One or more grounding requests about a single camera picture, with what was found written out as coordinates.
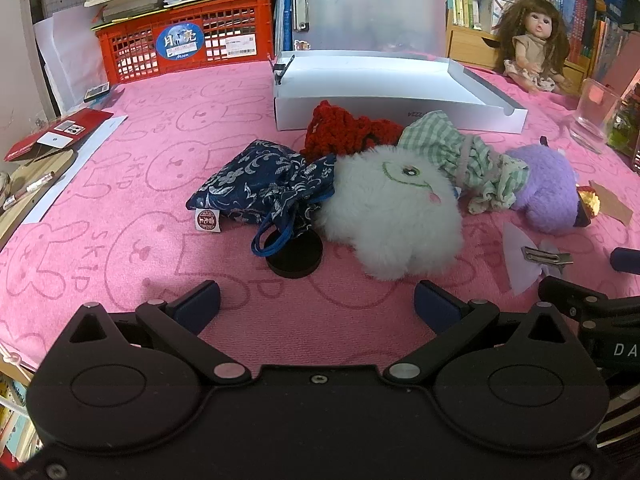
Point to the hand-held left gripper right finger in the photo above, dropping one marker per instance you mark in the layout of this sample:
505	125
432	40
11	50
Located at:
435	305

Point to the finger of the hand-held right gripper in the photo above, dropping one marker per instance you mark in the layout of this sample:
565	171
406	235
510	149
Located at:
565	292
625	260

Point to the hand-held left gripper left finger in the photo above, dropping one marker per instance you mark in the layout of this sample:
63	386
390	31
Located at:
200	302

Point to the metal hair clip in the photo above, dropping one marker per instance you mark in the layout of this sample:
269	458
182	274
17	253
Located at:
545	256

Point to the yellow red small ornament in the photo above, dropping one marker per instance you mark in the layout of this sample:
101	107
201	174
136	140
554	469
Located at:
589	202

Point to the white fluffy plush toy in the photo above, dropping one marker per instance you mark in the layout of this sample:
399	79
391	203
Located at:
395	210

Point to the purple plush toy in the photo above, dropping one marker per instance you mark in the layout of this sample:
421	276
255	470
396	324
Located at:
545	190

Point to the black round tin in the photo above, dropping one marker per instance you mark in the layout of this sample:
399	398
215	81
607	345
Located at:
297	257

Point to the green checked cloth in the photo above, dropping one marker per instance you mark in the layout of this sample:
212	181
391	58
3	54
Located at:
450	150

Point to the red knitted pouch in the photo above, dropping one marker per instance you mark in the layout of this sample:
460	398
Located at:
345	135

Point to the white cardboard box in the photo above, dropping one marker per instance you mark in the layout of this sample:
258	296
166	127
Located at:
380	85

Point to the brown paper tag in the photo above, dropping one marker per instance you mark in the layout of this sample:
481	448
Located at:
612	202

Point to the pink rabbit print blanket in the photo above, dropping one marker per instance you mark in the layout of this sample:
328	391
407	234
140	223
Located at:
150	240

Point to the green toy package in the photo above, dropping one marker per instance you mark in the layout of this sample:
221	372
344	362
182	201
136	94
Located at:
625	132

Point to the glass mug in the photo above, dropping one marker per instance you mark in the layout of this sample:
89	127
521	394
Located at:
592	110

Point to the flat white paper sheet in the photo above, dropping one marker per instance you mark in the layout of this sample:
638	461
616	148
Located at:
75	165

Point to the wooden board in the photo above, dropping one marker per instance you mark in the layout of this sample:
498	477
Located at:
25	210

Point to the pink board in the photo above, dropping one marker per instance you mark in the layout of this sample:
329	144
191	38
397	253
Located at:
622	60

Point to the pen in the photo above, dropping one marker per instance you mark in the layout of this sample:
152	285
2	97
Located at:
32	187

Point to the red booklet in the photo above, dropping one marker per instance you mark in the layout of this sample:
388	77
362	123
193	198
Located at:
85	122

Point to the playing card deck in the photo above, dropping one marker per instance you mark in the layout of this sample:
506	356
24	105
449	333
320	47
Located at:
96	92

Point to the row of upright books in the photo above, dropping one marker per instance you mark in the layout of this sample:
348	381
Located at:
585	25

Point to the brown haired doll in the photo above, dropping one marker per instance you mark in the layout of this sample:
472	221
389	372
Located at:
535	35

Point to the black binder clip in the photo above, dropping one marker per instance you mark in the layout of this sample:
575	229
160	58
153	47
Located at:
279	71

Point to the red plastic crate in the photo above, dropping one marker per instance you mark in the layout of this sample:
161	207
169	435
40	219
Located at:
135	55

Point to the wooden drawer organizer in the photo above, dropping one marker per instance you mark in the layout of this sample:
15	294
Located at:
467	50

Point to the leaning white paper sheets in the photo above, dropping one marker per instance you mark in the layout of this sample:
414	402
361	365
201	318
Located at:
65	65

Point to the translucent plastic file case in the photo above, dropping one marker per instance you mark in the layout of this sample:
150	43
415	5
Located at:
370	10

